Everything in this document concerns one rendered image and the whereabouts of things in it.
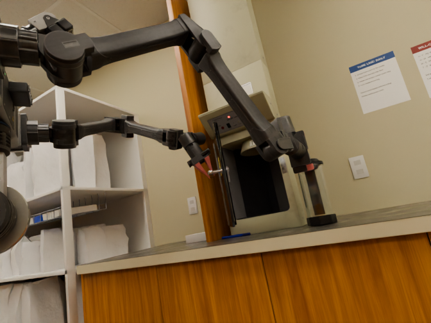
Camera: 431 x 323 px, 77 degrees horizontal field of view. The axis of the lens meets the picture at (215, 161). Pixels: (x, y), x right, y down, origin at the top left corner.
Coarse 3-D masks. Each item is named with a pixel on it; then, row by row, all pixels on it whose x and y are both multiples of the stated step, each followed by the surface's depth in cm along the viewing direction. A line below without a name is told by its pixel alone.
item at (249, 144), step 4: (248, 140) 128; (252, 140) 126; (244, 144) 129; (248, 144) 127; (252, 144) 125; (244, 148) 128; (248, 148) 126; (252, 148) 139; (244, 152) 137; (248, 152) 139; (252, 152) 140; (256, 152) 140
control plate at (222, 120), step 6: (228, 114) 121; (234, 114) 120; (210, 120) 125; (216, 120) 124; (222, 120) 124; (228, 120) 123; (234, 120) 122; (240, 120) 122; (210, 126) 127; (234, 126) 124; (240, 126) 124; (222, 132) 127
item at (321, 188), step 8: (320, 160) 100; (320, 168) 100; (304, 176) 100; (312, 176) 98; (320, 176) 99; (304, 184) 100; (312, 184) 98; (320, 184) 98; (304, 192) 100; (312, 192) 98; (320, 192) 97; (304, 200) 101; (312, 200) 97; (320, 200) 96; (328, 200) 97; (312, 208) 97; (320, 208) 96; (328, 208) 96; (312, 216) 97
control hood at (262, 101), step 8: (256, 96) 113; (264, 96) 113; (224, 104) 120; (256, 104) 116; (264, 104) 115; (208, 112) 123; (216, 112) 122; (224, 112) 121; (264, 112) 117; (272, 112) 117; (200, 120) 127; (208, 128) 128; (240, 128) 124
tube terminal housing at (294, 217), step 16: (256, 64) 127; (240, 80) 130; (256, 80) 126; (208, 96) 138; (272, 96) 126; (224, 144) 130; (240, 144) 135; (288, 160) 119; (288, 176) 114; (288, 192) 113; (240, 224) 122; (256, 224) 118; (272, 224) 115; (288, 224) 112; (304, 224) 113
